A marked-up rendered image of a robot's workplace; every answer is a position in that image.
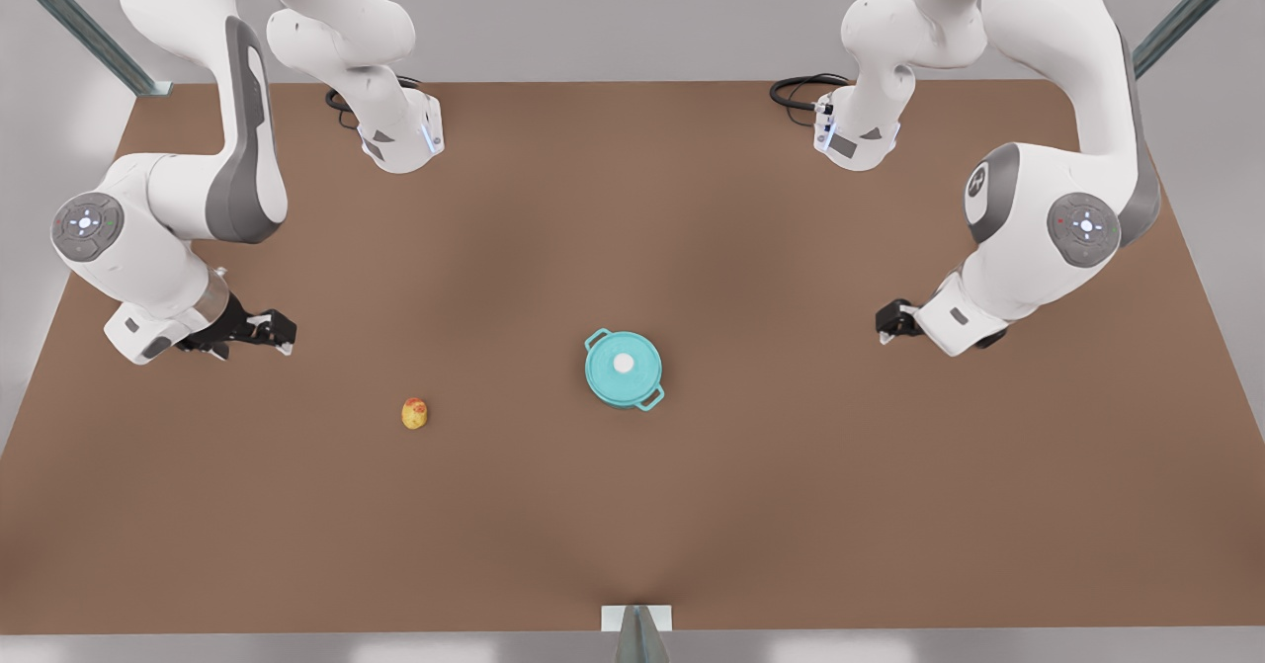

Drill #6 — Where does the silver frame post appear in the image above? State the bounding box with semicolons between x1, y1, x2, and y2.
602;604;674;663
0;0;172;99
1131;0;1265;80

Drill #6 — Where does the teal pot with handles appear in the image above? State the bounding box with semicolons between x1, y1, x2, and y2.
584;328;666;413

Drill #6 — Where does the teal lid with white knob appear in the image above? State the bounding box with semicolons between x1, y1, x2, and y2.
586;332;661;403

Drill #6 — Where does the black cable loop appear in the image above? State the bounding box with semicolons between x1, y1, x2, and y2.
769;73;853;129
325;75;423;131

